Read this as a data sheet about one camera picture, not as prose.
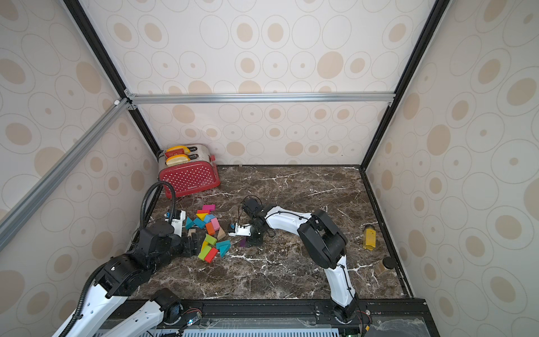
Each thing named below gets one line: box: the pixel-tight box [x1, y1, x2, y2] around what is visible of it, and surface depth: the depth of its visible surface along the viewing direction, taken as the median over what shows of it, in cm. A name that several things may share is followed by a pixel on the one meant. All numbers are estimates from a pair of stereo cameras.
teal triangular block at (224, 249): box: [218, 243, 231, 259], surface depth 89 cm
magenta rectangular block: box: [202, 204, 217, 212], surface depth 105 cm
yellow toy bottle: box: [362, 223, 377, 251], surface depth 90 cm
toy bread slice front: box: [165, 154, 191, 167], surface depth 96 cm
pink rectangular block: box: [210, 216, 221, 232], surface depth 97 cm
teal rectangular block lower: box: [215, 240, 231, 250], surface depth 92 cm
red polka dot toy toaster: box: [157, 143, 221, 198], surface depth 101 cm
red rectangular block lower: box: [204, 247, 219, 264], surface depth 88 cm
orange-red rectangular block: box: [205, 221, 216, 236], surface depth 96 cm
